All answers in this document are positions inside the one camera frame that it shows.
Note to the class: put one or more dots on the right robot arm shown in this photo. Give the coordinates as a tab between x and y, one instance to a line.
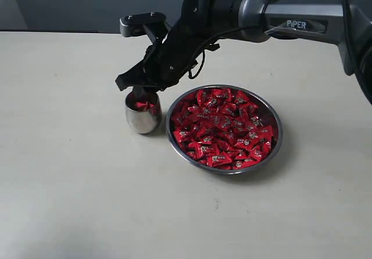
344	23

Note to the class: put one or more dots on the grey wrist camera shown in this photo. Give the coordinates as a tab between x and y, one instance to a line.
151	24

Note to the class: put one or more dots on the red wrapped candy bottom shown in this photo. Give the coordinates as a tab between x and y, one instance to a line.
214	161

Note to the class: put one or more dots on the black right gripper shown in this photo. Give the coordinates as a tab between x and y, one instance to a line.
167	59

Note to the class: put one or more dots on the red candy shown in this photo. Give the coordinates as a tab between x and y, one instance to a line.
265	133
182	136
214	161
221	94
143	106

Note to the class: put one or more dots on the stainless steel plate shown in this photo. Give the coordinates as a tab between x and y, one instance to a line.
266	113

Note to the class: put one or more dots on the stainless steel cup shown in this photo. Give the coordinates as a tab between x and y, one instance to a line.
143	122

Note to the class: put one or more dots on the red wrapped candy top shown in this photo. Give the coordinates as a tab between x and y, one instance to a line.
221	94

